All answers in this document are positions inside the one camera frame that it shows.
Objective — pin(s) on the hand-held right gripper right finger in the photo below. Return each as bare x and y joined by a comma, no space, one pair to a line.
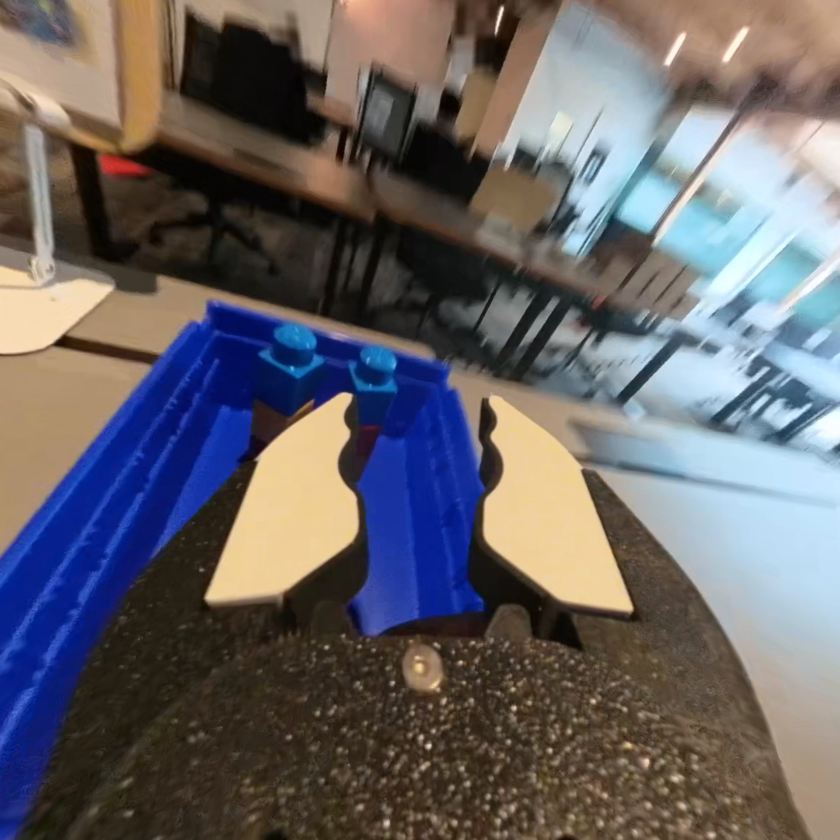
544,518

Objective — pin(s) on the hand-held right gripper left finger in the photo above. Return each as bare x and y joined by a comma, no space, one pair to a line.
289,512

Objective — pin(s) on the blue mega block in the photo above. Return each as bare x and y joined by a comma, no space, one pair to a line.
374,387
289,374

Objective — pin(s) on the blue plastic bin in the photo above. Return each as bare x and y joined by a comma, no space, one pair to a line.
98,525

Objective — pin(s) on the black office chair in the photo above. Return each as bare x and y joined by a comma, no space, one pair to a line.
223,210

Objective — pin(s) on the white lamp stand base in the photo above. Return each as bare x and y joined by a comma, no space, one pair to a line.
39,295

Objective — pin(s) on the long wooden table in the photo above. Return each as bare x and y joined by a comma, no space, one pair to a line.
275,164

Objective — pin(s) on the black computer monitor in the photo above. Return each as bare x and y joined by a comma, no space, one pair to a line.
243,72

